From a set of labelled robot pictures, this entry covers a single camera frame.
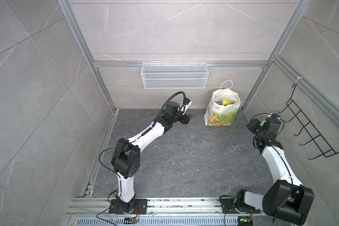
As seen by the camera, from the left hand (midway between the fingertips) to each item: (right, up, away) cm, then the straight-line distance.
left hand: (190, 109), depth 85 cm
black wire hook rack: (+55, -20, -26) cm, 64 cm away
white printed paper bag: (+23, -4, +10) cm, 26 cm away
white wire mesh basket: (-10, +26, +16) cm, 32 cm away
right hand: (+38, -8, -3) cm, 39 cm away
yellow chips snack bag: (+26, +6, +13) cm, 30 cm away
